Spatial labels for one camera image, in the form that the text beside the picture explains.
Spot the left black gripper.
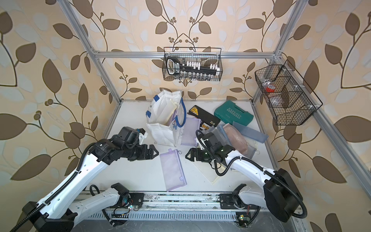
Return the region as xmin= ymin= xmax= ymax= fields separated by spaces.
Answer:
xmin=121 ymin=144 xmax=160 ymax=160

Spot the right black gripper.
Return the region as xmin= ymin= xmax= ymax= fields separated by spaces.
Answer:
xmin=185 ymin=147 xmax=214 ymax=162

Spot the small purple mesh pouch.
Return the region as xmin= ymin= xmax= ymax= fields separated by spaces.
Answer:
xmin=160 ymin=149 xmax=187 ymax=192

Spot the cream mesh pencil pouch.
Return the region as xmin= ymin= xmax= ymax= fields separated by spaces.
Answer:
xmin=194 ymin=161 xmax=220 ymax=185

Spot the purple mesh pencil pouch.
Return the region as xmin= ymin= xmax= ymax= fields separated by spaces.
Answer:
xmin=181 ymin=118 xmax=201 ymax=147

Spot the white canvas tote bag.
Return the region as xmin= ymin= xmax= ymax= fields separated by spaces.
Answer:
xmin=146 ymin=90 xmax=186 ymax=147

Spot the purple mesh pouch cream trim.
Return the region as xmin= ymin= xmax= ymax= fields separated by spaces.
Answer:
xmin=157 ymin=100 xmax=178 ymax=125

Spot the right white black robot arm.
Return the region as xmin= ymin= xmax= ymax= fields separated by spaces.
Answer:
xmin=185 ymin=130 xmax=308 ymax=227

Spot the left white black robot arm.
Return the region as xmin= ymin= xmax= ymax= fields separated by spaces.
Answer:
xmin=12 ymin=127 xmax=159 ymax=232

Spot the grey mesh pencil pouch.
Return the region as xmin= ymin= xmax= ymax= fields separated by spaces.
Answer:
xmin=206 ymin=126 xmax=230 ymax=145

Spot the grey blue mesh pouch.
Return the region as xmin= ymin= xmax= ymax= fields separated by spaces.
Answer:
xmin=232 ymin=122 xmax=269 ymax=144

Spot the black yellow tool case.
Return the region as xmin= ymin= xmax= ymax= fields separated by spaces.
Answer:
xmin=188 ymin=105 xmax=220 ymax=131

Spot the green plastic tool case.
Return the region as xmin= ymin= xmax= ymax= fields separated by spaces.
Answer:
xmin=214 ymin=100 xmax=254 ymax=126

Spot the black socket tool set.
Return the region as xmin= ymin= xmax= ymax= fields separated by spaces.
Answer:
xmin=162 ymin=57 xmax=222 ymax=76

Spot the red object in basket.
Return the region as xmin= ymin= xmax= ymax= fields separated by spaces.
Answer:
xmin=262 ymin=81 xmax=276 ymax=94

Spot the back wire basket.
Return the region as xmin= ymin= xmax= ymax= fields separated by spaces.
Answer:
xmin=162 ymin=46 xmax=223 ymax=82

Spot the wire basket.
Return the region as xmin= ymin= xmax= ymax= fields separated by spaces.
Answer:
xmin=255 ymin=61 xmax=323 ymax=126
xmin=162 ymin=46 xmax=223 ymax=82

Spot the right wire basket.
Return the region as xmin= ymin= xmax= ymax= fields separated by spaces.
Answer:
xmin=255 ymin=61 xmax=323 ymax=126

